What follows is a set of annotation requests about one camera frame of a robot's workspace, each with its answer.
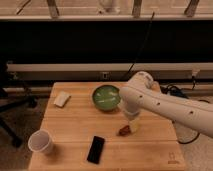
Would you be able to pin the black rectangular eraser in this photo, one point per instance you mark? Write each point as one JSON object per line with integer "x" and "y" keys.
{"x": 96, "y": 149}

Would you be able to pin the brown oblong toy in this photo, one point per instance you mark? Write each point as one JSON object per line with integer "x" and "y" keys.
{"x": 124, "y": 131}

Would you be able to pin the green bowl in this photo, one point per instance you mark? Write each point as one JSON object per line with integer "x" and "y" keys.
{"x": 106, "y": 97}

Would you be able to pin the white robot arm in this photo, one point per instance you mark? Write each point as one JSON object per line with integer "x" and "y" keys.
{"x": 136, "y": 94}

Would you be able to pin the white paper cup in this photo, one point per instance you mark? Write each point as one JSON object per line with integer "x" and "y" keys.
{"x": 40, "y": 142}

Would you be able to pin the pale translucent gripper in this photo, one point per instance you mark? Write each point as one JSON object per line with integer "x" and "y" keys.
{"x": 134, "y": 124}

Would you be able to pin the white sponge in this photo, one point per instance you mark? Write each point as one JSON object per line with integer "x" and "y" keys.
{"x": 61, "y": 99}

